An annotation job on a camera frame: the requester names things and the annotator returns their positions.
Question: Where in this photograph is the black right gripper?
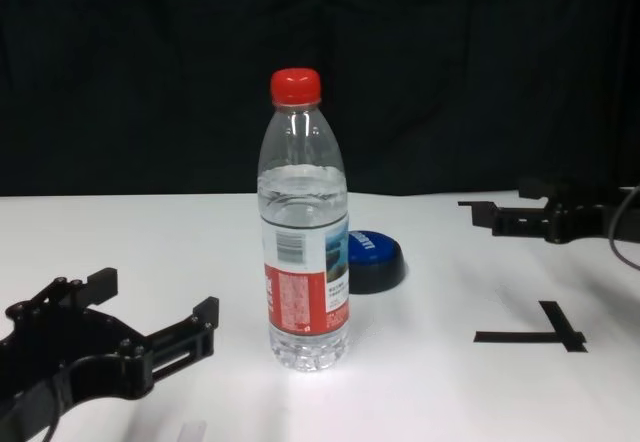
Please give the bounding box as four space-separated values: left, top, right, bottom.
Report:
472 177 640 243

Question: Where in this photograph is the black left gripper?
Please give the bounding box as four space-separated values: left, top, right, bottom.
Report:
0 267 220 442

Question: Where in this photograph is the clear water bottle red cap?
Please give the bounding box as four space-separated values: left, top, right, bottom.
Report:
256 66 350 373

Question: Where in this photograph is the blue black round lid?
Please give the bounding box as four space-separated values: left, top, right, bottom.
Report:
347 230 406 295

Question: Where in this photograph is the black curtain backdrop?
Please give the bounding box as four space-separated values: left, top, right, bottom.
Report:
0 0 640 198

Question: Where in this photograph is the thin black right gripper cable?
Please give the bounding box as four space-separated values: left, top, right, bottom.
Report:
607 189 640 269

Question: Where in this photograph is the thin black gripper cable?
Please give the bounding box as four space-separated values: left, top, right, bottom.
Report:
44 401 64 442
607 189 640 269

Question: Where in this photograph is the thin black left gripper cable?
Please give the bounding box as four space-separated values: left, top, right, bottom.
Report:
44 401 64 442

